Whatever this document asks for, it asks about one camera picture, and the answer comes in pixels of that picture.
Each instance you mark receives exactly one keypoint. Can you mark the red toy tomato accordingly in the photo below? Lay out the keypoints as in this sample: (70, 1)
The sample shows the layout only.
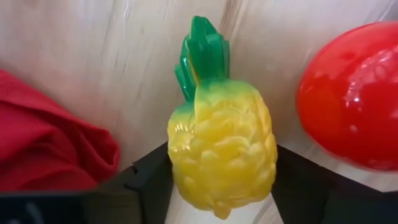
(342, 93)

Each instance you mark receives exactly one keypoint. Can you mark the red cloth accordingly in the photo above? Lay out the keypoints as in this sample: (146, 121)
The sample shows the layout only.
(46, 140)

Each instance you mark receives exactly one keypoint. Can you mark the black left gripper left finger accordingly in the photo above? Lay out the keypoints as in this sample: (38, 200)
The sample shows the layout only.
(140, 193)

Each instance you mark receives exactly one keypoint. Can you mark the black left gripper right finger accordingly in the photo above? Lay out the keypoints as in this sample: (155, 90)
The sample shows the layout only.
(311, 199)

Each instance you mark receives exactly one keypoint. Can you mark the yellow toy pineapple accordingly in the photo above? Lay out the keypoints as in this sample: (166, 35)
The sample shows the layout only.
(224, 140)

